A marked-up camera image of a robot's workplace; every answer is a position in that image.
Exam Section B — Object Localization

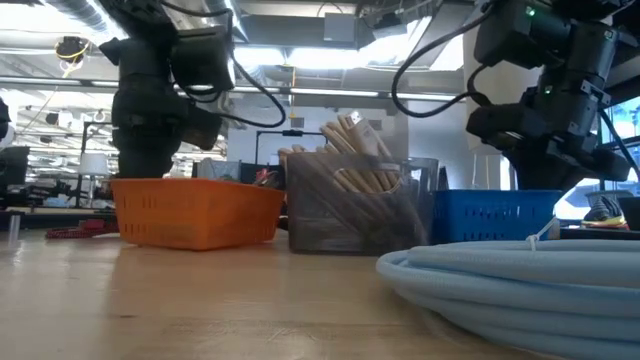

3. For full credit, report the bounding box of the small white background lamp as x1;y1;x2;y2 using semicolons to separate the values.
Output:
78;152;109;177

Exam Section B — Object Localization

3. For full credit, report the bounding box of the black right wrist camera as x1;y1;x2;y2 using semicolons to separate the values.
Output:
473;0;572;69

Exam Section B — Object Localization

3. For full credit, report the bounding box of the light blue cable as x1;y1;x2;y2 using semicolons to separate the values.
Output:
374;215;640;360

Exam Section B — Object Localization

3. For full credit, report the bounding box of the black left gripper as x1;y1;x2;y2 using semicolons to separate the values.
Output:
98;35;225;180

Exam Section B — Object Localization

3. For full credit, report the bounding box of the red braided cable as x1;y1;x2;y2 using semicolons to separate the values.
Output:
44;218;121;240

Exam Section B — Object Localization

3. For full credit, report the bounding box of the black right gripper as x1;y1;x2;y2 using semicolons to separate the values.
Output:
464;22;632;192

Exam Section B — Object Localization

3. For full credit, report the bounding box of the black background monitor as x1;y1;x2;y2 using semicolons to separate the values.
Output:
0;146;31;194

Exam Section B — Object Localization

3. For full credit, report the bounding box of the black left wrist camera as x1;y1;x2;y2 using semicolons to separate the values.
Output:
169;27;236;94

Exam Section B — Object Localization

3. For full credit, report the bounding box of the black right camera cable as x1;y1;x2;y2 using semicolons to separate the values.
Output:
391;4;496;119

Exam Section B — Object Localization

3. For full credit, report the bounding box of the grey transparent plastic bin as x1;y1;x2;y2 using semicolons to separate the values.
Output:
285;151;440;256

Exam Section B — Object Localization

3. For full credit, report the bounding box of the beige cable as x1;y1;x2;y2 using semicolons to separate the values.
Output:
289;159;426;251

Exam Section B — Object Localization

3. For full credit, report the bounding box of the grey and yellow shoe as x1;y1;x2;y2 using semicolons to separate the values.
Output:
582;193;630;230

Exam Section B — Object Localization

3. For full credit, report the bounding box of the orange plastic basket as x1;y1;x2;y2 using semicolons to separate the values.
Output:
109;177;286;251

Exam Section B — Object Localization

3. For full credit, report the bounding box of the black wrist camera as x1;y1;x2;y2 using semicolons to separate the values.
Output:
169;27;236;94
473;0;572;69

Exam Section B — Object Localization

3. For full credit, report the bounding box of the yellow black ceiling reel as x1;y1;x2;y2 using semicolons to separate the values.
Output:
53;35;91;66

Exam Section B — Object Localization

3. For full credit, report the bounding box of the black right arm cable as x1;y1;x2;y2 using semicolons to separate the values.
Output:
597;107;640;181

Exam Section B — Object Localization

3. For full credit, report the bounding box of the blue plastic basket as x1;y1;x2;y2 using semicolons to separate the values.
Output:
430;188;564;245

